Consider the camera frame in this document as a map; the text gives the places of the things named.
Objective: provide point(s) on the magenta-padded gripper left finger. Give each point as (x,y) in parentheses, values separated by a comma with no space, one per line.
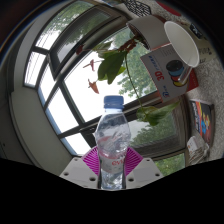
(78,171)

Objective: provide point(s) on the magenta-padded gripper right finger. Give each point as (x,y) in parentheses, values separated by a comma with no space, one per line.
(145,171)

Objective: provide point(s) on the clear plastic water bottle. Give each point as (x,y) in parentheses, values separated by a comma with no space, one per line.
(112,140)

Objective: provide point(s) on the brown framed bay window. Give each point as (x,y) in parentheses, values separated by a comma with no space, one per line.
(83,126)

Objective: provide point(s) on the red and white filament box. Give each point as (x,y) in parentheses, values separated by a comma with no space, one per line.
(160,71)

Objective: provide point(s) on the potted plant in white pot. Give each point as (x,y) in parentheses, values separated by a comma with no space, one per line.
(111,65)

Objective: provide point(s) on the white mug with black print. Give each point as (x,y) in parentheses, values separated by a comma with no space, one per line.
(181,41)

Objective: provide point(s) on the flat round red coaster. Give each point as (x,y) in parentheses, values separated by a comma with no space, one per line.
(169,8)

